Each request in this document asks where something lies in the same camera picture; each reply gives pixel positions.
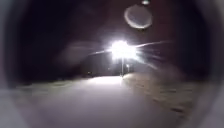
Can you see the street lamp on pole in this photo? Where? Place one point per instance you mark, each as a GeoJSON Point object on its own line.
{"type": "Point", "coordinates": [122, 50]}

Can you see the grey asphalt road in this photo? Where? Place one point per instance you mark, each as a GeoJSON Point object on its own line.
{"type": "Point", "coordinates": [96, 103]}

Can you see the dry grass verge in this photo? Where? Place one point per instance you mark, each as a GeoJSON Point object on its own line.
{"type": "Point", "coordinates": [163, 91]}

